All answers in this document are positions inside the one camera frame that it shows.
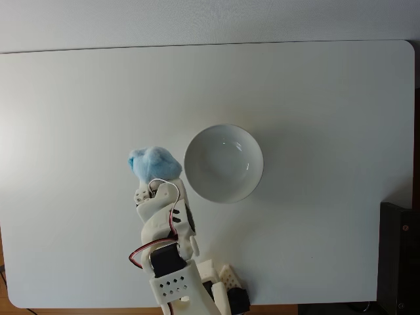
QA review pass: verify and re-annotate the skyblue star plush doll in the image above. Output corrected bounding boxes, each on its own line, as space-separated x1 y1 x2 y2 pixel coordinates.
127 146 184 183

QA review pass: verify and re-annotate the white ceramic bowl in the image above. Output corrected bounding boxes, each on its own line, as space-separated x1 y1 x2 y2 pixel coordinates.
183 123 264 204

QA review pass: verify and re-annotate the black table clamp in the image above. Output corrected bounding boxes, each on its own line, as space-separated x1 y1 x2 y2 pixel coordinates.
229 287 252 313

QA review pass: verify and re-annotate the dark wooden cabinet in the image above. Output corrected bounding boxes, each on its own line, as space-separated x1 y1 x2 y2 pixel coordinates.
377 201 420 315

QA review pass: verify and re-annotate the white gripper servo cable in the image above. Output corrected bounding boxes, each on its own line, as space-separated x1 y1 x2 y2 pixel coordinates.
147 178 184 244

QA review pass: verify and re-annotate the red black looped servo cable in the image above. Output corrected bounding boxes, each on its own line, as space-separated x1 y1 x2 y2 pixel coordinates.
127 238 180 268

